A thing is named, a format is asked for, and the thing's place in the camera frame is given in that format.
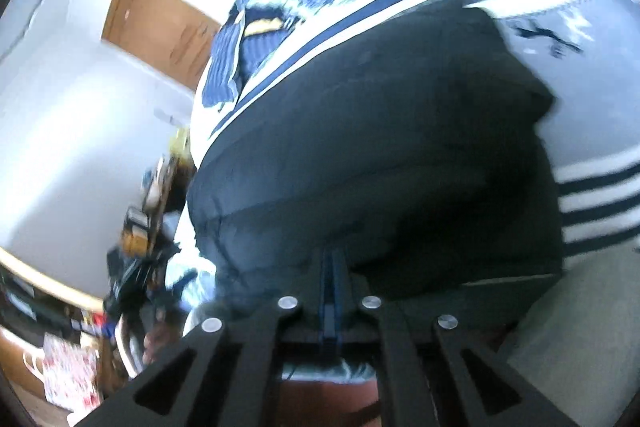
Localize cluttered side table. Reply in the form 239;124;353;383
106;127;197;260

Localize red and white printed bag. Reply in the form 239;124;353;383
42;331;102;409

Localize brown wooden door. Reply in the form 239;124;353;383
101;0;222;94

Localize yellow box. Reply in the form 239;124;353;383
124;227;152;256

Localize yellow plastic bag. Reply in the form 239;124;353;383
169;131;192;158

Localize person's trousers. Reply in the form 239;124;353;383
500;246;640;410

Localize black down jacket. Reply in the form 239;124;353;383
186;0;567;324

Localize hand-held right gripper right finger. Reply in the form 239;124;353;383
332;248;572;427

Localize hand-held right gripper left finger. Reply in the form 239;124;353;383
75;248;333;427

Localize desk with pale rim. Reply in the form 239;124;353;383
0;246;108;413

